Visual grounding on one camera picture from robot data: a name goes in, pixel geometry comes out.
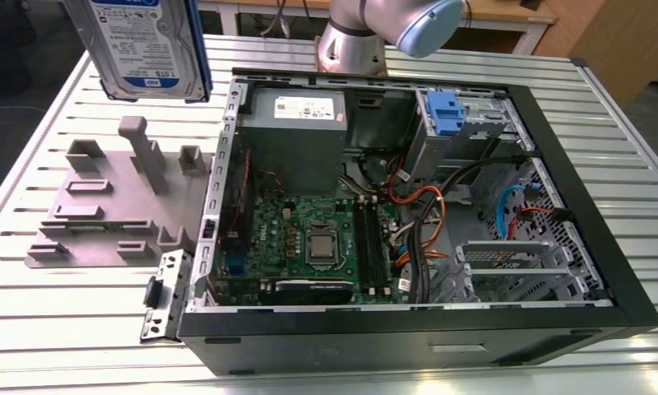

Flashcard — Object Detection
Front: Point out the blue data wire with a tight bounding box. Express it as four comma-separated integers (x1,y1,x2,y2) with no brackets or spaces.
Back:
494,184,529,242

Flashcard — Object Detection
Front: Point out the metal drive cage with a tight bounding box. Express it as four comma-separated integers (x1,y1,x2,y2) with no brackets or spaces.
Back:
404,88,530,184

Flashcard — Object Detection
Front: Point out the metal card retention bracket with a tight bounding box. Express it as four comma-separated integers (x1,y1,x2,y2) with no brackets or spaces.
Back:
139,248,195,343

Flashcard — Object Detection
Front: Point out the black PC case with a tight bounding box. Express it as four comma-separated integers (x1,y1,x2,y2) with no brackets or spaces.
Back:
176,67,658,376

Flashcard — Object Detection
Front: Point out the CPU socket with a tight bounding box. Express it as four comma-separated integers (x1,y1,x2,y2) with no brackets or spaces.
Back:
302,223,346,273

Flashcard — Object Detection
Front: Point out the orange wire bundle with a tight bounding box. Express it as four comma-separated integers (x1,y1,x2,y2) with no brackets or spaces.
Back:
388,184,452,269

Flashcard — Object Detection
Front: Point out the green RAM stick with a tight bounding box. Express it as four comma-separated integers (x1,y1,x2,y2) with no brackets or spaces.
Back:
65,221,125,232

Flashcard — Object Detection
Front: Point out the silver CPU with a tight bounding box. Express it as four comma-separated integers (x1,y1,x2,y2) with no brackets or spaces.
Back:
308,235,337,264

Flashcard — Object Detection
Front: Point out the hard disk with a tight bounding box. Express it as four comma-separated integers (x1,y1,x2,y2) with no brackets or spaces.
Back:
59,0,215,103

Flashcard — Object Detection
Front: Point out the metal disk bay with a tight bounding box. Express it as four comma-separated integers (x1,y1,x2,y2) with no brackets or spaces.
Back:
453,240,593,304

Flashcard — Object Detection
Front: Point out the grey power supply unit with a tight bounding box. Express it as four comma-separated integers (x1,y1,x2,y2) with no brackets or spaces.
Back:
239,86,348,198

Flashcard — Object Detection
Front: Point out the multicolour disk power wire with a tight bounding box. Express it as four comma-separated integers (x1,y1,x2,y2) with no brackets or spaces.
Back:
514,205,573,231

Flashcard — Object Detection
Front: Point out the wooden top desk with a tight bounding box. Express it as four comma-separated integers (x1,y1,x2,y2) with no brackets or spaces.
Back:
462,0,560,57

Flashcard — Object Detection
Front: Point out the black graphics card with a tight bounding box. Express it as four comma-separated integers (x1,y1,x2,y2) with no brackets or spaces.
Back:
260,278,357,306

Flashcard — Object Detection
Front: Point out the black RAM slot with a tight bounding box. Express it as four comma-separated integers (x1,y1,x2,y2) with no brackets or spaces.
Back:
368,196,394,295
353,196,376,295

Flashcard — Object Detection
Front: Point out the blue drive bay latch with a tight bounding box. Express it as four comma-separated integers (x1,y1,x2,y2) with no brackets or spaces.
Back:
425,91,466,137

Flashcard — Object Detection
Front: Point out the grey parts rack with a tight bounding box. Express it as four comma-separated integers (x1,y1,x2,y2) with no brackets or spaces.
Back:
25,114,216,268

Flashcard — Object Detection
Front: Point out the brown wooden cabinet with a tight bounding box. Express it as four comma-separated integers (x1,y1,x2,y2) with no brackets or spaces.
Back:
532,0,658,109

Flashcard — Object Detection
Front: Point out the black cable bundle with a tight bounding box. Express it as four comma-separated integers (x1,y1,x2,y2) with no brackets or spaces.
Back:
405,156,530,304

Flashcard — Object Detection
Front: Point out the green motherboard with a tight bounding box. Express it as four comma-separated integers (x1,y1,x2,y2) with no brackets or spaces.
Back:
212,193,413,308

